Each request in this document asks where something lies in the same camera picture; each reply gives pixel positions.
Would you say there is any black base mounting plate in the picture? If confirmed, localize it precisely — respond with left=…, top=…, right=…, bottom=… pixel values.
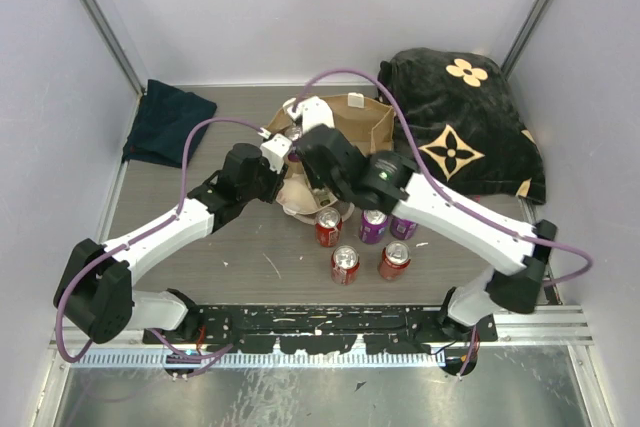
left=144, top=304, right=499, bottom=356

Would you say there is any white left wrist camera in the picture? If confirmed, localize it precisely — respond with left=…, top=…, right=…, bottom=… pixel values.
left=259, top=128, right=293, bottom=173

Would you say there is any aluminium frame rail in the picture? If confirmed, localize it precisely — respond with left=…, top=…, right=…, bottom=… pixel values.
left=47, top=0, right=149, bottom=96

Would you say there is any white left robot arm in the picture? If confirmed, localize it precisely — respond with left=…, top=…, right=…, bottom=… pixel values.
left=54, top=135, right=291, bottom=344

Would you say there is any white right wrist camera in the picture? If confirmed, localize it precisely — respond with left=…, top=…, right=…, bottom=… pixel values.
left=287, top=96, right=335, bottom=133

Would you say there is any dark navy folded cloth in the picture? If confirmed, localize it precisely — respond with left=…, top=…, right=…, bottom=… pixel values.
left=122, top=79, right=217, bottom=168

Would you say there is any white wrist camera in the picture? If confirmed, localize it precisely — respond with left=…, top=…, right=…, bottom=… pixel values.
left=259, top=128, right=293, bottom=173
left=287, top=96, right=335, bottom=133

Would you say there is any green cap glass bottle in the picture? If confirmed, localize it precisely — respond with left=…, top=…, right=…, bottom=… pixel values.
left=312, top=188, right=336, bottom=208

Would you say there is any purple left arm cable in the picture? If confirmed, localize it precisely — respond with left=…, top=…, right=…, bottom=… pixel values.
left=55, top=117, right=271, bottom=378

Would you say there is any tan burlap canvas bag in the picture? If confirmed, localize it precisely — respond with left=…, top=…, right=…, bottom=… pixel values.
left=266, top=93, right=395, bottom=224

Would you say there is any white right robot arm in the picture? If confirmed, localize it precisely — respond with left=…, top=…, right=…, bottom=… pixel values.
left=296, top=125, right=557, bottom=341

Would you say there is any black floral plush blanket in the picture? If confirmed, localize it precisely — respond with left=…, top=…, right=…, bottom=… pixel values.
left=378, top=48, right=546, bottom=205

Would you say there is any red Coke can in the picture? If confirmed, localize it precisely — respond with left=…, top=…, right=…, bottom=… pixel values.
left=331, top=245, right=360, bottom=285
left=315, top=207, right=343, bottom=248
left=378, top=241, right=411, bottom=281

